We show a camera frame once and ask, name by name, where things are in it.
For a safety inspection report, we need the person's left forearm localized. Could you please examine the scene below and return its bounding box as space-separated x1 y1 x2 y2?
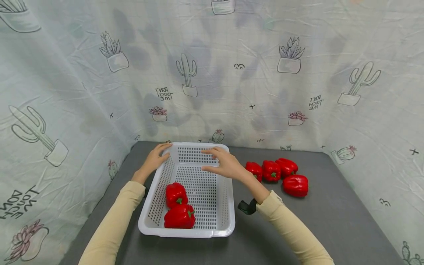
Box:
78 180 146 265

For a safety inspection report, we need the black wrist band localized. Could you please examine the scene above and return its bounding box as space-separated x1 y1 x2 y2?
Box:
237 198 258 216

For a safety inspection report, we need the red bell pepper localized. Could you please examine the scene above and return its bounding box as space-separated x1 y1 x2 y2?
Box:
262 160 282 183
282 174 310 198
163 204 196 230
245 161 264 183
165 182 189 209
275 158 299 179

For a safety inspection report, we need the person's right forearm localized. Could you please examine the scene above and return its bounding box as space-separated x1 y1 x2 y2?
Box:
244 173 335 265

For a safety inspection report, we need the person's left hand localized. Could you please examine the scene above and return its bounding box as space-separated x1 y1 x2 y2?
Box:
131 142 173 186

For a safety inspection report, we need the white plastic perforated basket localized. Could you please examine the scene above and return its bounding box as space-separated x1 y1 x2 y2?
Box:
138 142 236 239

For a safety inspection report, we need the person's right hand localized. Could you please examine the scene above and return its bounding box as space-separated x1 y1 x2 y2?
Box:
201 146 252 183

